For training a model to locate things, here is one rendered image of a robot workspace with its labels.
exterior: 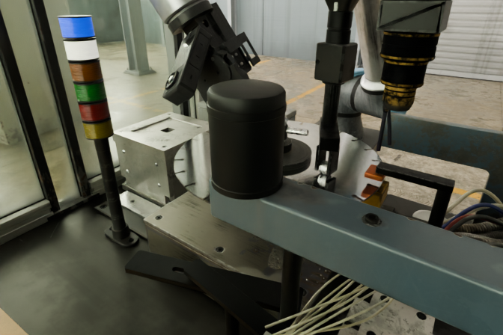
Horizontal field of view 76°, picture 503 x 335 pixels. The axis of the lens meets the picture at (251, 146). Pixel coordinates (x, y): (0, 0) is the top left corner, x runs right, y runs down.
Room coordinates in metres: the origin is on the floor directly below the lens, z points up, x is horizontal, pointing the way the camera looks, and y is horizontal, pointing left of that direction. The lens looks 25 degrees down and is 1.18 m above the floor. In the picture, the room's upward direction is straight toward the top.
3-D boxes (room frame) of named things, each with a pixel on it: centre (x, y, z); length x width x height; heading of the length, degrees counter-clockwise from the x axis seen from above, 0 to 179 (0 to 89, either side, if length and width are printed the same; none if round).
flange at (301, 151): (0.47, -0.04, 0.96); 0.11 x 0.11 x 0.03
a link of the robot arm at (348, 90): (1.03, -0.32, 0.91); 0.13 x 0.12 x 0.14; 38
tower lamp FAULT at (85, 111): (0.51, 0.26, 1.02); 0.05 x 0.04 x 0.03; 145
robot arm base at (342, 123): (1.04, -0.31, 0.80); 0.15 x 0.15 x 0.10
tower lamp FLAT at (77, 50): (0.51, 0.26, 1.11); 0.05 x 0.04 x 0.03; 145
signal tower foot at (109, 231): (0.51, 0.26, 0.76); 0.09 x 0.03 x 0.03; 55
